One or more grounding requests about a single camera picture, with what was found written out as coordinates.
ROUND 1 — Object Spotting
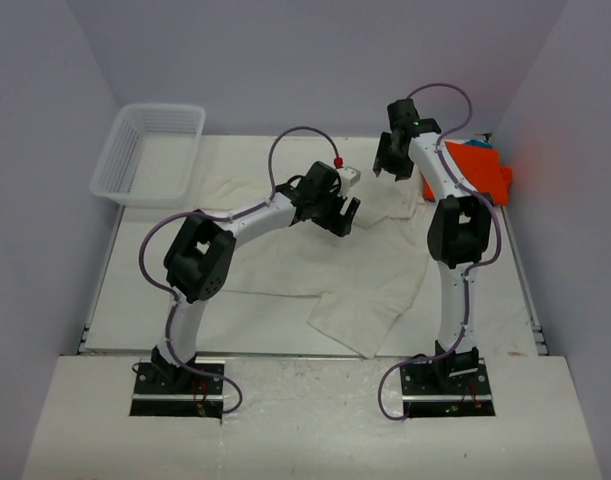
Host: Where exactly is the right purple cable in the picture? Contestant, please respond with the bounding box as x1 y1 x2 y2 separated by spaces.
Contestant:
377 82 504 425

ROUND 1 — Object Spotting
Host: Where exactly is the white plastic basket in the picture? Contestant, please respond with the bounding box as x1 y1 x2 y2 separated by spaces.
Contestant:
89 103 206 208

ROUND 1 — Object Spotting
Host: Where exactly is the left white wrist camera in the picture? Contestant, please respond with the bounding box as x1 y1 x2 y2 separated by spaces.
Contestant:
337 166 361 190

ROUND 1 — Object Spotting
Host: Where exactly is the folded orange t shirt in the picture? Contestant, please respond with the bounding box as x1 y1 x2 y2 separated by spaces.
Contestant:
409 134 512 206

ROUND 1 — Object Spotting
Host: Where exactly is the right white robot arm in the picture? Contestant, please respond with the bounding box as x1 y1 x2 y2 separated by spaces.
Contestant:
372 98 492 393

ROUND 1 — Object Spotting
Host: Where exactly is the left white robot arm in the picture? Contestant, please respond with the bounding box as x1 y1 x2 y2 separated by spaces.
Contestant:
144 161 361 393

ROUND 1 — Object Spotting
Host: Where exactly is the purple cable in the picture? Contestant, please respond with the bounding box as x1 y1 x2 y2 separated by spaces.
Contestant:
138 127 244 414
377 82 504 425

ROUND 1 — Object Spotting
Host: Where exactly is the white t shirt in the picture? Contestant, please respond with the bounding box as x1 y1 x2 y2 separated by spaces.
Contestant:
224 177 429 358

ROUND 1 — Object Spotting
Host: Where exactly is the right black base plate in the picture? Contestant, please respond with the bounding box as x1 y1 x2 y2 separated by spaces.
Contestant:
400 360 496 419

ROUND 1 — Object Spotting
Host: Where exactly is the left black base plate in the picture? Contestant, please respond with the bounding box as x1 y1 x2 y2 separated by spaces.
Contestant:
129 362 224 420

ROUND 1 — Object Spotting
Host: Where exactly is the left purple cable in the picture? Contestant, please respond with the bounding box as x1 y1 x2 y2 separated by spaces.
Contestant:
138 127 244 414

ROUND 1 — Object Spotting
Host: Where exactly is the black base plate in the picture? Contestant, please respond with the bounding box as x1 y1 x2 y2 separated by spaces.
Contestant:
400 360 496 419
129 362 224 420

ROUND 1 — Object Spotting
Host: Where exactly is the folded blue t shirt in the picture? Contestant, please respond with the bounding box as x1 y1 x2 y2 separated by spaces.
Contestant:
463 139 493 149

